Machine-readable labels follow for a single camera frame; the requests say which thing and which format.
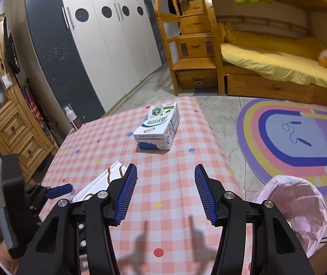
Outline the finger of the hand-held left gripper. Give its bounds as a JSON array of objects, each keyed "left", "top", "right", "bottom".
[{"left": 23, "top": 184, "right": 73, "bottom": 221}]

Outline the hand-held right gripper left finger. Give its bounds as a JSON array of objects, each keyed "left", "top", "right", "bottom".
[{"left": 16, "top": 163, "right": 138, "bottom": 275}]

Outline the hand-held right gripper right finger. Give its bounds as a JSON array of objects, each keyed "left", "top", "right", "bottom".
[{"left": 194, "top": 164, "right": 314, "bottom": 275}]

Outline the white paper with gold lines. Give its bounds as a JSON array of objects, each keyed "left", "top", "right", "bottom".
[{"left": 72, "top": 160, "right": 130, "bottom": 202}]

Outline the white and blue milk carton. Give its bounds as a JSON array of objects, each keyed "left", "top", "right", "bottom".
[{"left": 133, "top": 102, "right": 180, "bottom": 151}]

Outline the bin with pink bag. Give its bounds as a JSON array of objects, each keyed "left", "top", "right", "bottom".
[{"left": 251, "top": 175, "right": 327, "bottom": 258}]

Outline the person's left forearm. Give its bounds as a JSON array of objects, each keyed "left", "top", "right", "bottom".
[{"left": 0, "top": 242, "right": 21, "bottom": 275}]

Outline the pink checked tablecloth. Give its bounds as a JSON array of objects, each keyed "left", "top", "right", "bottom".
[{"left": 38, "top": 96, "right": 253, "bottom": 275}]

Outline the white and maroon spray bottle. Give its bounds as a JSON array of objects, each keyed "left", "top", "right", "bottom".
[{"left": 63, "top": 106, "right": 82, "bottom": 130}]

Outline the wooden glass-door cabinet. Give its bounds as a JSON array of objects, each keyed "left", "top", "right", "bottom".
[{"left": 0, "top": 14, "right": 59, "bottom": 178}]

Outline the colourful striped umbrella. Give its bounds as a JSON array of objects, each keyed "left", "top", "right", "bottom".
[{"left": 20, "top": 77, "right": 54, "bottom": 138}]

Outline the rainbow oval rug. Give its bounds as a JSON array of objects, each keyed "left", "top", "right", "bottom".
[{"left": 236, "top": 97, "right": 327, "bottom": 198}]

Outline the wooden bunk bed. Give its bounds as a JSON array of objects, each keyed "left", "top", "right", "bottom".
[{"left": 198, "top": 0, "right": 327, "bottom": 109}]

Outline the wooden stair drawer unit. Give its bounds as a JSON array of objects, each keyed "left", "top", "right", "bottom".
[{"left": 154, "top": 0, "right": 224, "bottom": 96}]

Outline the grey and white wardrobe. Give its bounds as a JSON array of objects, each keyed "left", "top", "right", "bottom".
[{"left": 25, "top": 0, "right": 164, "bottom": 118}]

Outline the black hanging bag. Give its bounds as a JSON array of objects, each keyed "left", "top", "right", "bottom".
[{"left": 3, "top": 17, "right": 21, "bottom": 74}]

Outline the yellow bedsheet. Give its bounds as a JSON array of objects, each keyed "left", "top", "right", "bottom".
[{"left": 217, "top": 22, "right": 327, "bottom": 94}]

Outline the black hanging garment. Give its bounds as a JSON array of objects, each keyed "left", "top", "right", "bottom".
[{"left": 168, "top": 0, "right": 180, "bottom": 15}]

